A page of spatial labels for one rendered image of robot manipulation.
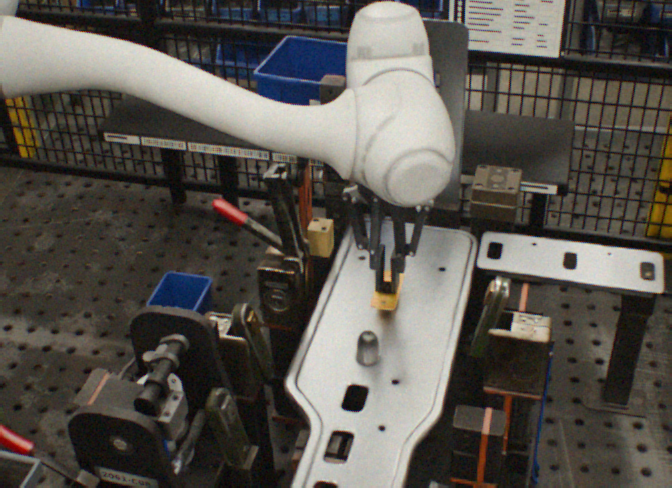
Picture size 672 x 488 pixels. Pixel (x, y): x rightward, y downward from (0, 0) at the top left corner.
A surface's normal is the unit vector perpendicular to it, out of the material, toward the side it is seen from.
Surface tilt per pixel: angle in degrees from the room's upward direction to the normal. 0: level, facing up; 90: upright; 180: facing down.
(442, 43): 90
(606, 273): 0
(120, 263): 0
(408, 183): 91
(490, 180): 0
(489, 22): 90
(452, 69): 90
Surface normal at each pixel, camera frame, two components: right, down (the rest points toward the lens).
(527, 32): -0.26, 0.60
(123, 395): -0.04, -0.79
